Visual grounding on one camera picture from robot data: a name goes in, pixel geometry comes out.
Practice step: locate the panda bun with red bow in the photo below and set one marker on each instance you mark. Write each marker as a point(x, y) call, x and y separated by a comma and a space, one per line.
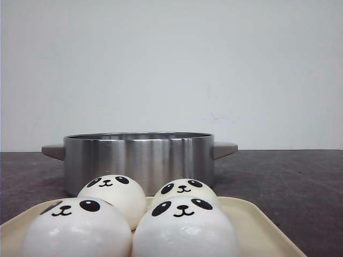
point(185, 226)

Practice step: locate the cream plastic tray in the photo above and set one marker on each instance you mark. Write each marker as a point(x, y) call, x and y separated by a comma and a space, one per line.
point(257, 234)

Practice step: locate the stainless steel steamer pot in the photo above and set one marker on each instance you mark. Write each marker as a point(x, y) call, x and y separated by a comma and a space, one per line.
point(150, 158)

